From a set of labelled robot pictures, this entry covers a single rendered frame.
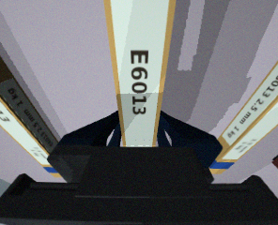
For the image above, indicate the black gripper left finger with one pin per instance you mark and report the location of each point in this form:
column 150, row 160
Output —
column 97, row 133

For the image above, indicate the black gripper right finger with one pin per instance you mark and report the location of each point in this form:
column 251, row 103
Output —
column 205, row 145

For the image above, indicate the tan box with blue bands and white label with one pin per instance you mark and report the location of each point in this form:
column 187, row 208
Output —
column 139, row 33

